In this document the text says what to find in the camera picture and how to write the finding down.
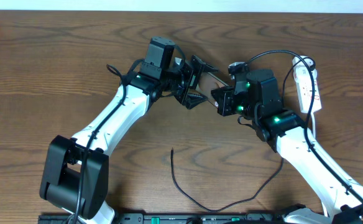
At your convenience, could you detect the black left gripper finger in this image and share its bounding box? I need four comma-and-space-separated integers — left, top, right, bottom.
186, 93, 208, 110
200, 62, 218, 73

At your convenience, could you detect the bronze Galaxy smartphone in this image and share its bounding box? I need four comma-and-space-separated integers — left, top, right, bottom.
195, 72, 228, 108

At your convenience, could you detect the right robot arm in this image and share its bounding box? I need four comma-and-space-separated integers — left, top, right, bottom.
211, 62, 363, 223

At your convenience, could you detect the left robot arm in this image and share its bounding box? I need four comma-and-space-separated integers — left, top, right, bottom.
39, 36, 218, 223

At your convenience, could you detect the white USB charger adapter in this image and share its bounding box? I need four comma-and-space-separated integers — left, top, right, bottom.
292, 55, 318, 82

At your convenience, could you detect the white power strip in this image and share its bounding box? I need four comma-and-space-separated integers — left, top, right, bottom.
293, 67, 322, 113

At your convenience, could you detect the white power strip cord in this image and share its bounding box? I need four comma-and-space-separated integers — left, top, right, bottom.
310, 112, 318, 139

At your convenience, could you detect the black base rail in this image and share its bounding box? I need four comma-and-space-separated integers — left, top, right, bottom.
38, 212, 325, 224

